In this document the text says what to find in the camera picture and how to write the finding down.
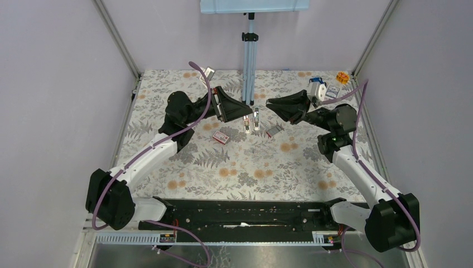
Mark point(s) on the pink stapler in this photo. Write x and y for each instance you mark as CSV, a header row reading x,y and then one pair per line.
x,y
246,124

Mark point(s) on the red white staple box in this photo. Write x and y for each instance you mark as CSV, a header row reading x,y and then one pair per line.
x,y
220,137

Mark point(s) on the blue toy car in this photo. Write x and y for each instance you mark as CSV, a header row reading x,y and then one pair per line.
x,y
317,80

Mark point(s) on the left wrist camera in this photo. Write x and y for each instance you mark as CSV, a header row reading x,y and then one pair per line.
x,y
208,74

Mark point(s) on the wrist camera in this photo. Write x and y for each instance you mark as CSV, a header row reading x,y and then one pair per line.
x,y
316,93
208,74

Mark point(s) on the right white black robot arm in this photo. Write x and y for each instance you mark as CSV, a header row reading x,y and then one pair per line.
x,y
392,218

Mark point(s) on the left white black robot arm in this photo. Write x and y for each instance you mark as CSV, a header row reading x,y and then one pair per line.
x,y
109,198

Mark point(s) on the staple box tray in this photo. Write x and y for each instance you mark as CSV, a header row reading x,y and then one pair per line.
x,y
271,132

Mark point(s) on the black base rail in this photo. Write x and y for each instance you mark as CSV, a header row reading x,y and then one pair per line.
x,y
209,221

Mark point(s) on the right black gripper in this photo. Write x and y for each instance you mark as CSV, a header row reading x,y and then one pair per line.
x,y
288,107

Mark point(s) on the light blue tripod stand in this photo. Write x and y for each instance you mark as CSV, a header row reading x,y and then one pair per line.
x,y
250,39

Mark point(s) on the floral patterned table mat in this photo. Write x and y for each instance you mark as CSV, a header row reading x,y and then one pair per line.
x,y
251,166

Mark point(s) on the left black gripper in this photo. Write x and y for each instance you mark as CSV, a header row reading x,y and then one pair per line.
x,y
236,108

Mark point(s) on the orange round toy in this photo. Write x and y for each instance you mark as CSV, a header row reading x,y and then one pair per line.
x,y
342,77

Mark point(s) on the light blue board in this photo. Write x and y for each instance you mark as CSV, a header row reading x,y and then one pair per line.
x,y
249,6

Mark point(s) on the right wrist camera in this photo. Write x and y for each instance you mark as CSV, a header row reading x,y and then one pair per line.
x,y
316,93

